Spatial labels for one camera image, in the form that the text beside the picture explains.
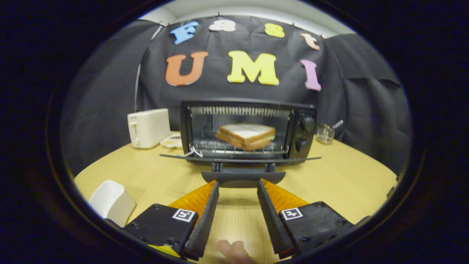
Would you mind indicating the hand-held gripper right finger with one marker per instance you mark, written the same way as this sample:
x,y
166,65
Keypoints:
x,y
273,223

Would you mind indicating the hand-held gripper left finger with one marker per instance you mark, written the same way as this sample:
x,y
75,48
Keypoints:
x,y
205,227

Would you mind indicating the toast sandwich with lettuce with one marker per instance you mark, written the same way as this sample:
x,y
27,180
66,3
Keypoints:
x,y
247,134

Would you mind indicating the black toaster oven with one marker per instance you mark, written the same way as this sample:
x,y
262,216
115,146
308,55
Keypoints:
x,y
306,124

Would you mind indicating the white pop-up toaster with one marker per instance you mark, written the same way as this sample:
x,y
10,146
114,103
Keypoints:
x,y
148,128

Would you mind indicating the small white snack dish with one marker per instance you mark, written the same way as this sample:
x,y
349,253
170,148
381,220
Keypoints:
x,y
172,141

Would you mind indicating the white paper tray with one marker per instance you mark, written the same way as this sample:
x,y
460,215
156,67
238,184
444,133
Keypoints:
x,y
111,203

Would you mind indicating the metal utensil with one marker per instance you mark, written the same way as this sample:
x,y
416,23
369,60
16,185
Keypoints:
x,y
338,124

